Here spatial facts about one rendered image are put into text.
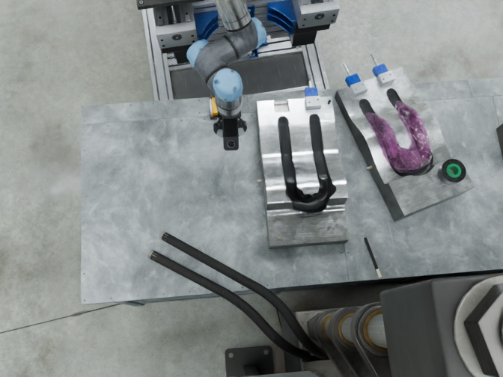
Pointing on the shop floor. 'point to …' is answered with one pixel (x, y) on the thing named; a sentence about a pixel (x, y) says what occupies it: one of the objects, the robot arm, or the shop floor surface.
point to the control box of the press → (256, 363)
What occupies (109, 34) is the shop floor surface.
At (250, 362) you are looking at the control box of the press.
